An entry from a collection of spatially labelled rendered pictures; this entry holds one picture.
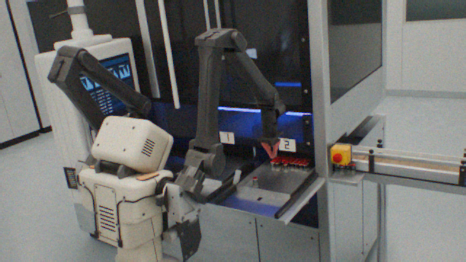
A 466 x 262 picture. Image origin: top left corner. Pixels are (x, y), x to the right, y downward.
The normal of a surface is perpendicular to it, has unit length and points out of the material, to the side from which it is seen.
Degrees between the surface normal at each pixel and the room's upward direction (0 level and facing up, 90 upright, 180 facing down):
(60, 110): 90
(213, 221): 90
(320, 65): 90
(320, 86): 90
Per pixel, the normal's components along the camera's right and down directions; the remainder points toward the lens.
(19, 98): 0.83, 0.09
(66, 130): -0.44, 0.33
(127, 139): -0.50, -0.40
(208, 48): -0.54, 0.13
